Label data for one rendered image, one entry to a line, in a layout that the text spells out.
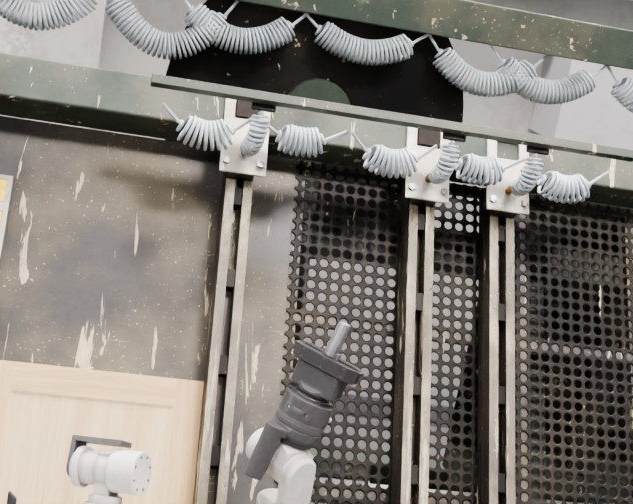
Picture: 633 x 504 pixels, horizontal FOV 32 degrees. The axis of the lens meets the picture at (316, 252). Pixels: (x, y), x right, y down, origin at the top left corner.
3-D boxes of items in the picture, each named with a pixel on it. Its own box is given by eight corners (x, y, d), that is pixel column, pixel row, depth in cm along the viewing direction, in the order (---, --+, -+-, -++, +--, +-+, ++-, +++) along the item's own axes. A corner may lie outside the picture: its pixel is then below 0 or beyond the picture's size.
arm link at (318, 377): (353, 374, 179) (323, 439, 180) (371, 371, 188) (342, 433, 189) (289, 340, 183) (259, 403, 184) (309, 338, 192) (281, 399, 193)
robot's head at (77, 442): (108, 490, 164) (117, 438, 166) (58, 483, 167) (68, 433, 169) (127, 493, 170) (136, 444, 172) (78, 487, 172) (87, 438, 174)
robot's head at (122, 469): (127, 511, 163) (134, 451, 164) (67, 503, 166) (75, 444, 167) (147, 509, 169) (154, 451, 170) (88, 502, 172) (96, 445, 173)
